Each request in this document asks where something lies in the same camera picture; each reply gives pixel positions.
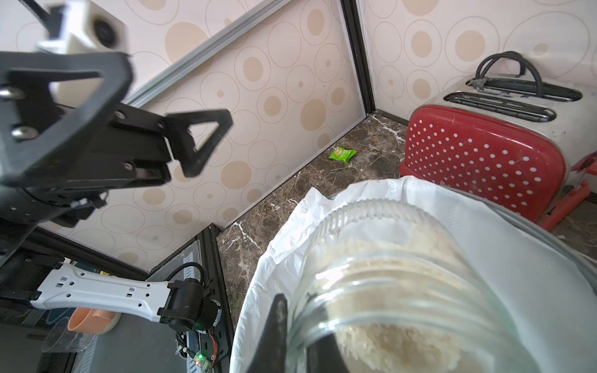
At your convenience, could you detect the aluminium left side rail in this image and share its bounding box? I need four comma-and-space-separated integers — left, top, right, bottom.
122, 0, 290, 108

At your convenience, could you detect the black vertical frame post left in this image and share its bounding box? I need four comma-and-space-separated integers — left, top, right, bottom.
340, 0, 376, 114

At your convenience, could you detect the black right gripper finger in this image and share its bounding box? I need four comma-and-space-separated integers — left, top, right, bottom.
247, 294, 289, 373

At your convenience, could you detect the white plastic bin liner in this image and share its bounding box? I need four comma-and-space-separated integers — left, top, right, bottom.
230, 177, 596, 372

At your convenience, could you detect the beige lidded jar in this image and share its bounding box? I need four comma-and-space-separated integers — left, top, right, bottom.
285, 199, 539, 372

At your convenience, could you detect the green snack packet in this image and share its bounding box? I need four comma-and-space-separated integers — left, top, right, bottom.
329, 147, 358, 163

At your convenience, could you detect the clear plastic cup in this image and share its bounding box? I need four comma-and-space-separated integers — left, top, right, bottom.
42, 317, 96, 354

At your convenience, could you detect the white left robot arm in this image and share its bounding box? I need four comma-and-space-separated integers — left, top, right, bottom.
1, 52, 233, 333

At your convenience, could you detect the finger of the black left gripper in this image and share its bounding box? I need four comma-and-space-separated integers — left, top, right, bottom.
160, 109, 234, 179
1, 52, 133, 187

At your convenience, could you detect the red polka dot toaster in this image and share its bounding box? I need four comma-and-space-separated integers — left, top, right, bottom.
400, 75, 596, 230

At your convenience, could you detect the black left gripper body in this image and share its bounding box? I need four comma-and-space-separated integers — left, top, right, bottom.
1, 105, 171, 224

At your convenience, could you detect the black toaster power cord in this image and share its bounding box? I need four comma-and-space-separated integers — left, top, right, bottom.
467, 50, 544, 96

